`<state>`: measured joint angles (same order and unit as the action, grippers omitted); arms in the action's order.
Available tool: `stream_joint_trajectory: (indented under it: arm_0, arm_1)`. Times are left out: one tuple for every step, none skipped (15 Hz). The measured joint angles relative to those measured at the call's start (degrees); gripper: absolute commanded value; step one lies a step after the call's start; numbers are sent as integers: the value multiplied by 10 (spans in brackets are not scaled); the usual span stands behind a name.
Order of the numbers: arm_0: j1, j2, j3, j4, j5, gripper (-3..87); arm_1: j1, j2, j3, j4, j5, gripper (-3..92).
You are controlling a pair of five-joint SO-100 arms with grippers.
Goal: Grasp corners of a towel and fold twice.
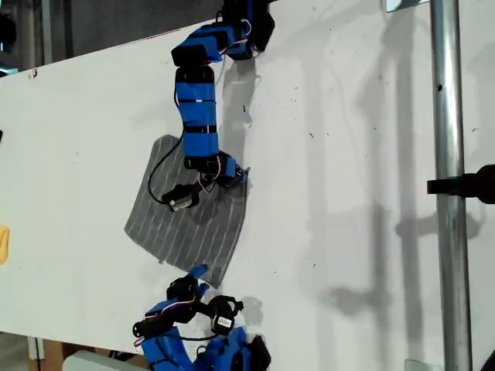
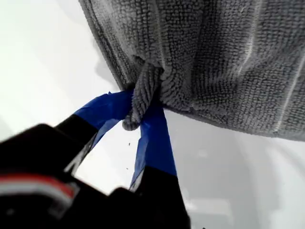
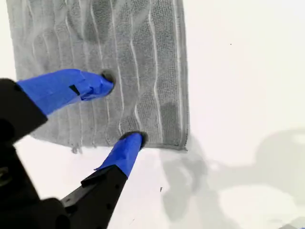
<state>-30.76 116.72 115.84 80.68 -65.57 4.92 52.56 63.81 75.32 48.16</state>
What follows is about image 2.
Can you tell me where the red white servo wire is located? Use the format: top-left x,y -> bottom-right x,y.
0,173 -> 77,203

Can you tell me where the grey striped towel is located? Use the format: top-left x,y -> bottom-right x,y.
78,0 -> 305,143

